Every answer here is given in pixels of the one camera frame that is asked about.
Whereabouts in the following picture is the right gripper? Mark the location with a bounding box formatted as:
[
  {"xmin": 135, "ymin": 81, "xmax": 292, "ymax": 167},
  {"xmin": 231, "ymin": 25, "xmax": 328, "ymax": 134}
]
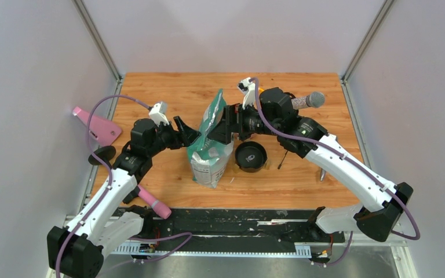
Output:
[{"xmin": 207, "ymin": 101, "xmax": 280, "ymax": 145}]

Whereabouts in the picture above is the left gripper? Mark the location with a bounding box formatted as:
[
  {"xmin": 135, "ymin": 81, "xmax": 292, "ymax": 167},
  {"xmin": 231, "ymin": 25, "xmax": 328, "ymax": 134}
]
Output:
[{"xmin": 147, "ymin": 116, "xmax": 201, "ymax": 158}]

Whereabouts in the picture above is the green dog food bag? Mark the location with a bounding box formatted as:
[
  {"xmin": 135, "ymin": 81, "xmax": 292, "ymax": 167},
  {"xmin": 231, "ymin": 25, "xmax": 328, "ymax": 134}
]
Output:
[{"xmin": 187, "ymin": 89, "xmax": 234, "ymax": 188}]

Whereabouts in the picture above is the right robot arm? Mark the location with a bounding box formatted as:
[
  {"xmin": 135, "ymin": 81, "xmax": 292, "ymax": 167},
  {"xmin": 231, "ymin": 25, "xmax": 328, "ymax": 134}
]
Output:
[{"xmin": 208, "ymin": 87, "xmax": 413, "ymax": 242}]

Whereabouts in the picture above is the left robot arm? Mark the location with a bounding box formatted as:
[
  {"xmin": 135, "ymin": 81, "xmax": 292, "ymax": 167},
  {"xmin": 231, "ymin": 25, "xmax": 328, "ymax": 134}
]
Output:
[{"xmin": 46, "ymin": 116, "xmax": 201, "ymax": 277}]

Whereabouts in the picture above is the black pet bowl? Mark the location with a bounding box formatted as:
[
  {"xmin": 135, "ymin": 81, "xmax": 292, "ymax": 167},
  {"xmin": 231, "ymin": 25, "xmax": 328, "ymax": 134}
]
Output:
[{"xmin": 235, "ymin": 141, "xmax": 268, "ymax": 173}]

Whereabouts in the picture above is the glitter silver microphone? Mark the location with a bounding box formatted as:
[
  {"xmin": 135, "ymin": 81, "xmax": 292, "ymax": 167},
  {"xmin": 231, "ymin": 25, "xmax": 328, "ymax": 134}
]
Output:
[{"xmin": 291, "ymin": 92, "xmax": 325, "ymax": 110}]

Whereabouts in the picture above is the silver metal scoop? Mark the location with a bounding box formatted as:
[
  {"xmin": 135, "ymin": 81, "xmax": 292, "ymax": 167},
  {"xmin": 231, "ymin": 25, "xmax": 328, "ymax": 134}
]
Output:
[{"xmin": 319, "ymin": 169, "xmax": 327, "ymax": 182}]

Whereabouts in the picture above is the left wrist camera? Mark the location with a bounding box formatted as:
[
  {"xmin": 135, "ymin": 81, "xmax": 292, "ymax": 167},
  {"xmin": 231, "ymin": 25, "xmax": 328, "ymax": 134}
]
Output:
[{"xmin": 148, "ymin": 101, "xmax": 170, "ymax": 126}]

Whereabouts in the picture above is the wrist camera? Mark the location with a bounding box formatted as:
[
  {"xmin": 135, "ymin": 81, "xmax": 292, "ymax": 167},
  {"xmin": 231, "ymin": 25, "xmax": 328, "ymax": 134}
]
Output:
[
  {"xmin": 148, "ymin": 101, "xmax": 170, "ymax": 126},
  {"xmin": 238, "ymin": 77, "xmax": 260, "ymax": 110}
]

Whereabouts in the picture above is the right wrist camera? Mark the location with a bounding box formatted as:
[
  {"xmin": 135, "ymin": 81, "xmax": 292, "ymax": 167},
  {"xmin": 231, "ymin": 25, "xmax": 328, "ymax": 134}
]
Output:
[{"xmin": 238, "ymin": 77, "xmax": 260, "ymax": 110}]

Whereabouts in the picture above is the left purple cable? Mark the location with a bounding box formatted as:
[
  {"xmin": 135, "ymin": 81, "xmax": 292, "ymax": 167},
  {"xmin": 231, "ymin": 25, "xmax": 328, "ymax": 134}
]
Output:
[{"xmin": 54, "ymin": 94, "xmax": 154, "ymax": 278}]

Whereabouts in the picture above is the black mounting rail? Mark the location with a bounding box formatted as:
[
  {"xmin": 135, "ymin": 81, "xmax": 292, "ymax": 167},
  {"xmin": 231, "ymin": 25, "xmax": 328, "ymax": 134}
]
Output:
[{"xmin": 134, "ymin": 208, "xmax": 361, "ymax": 255}]

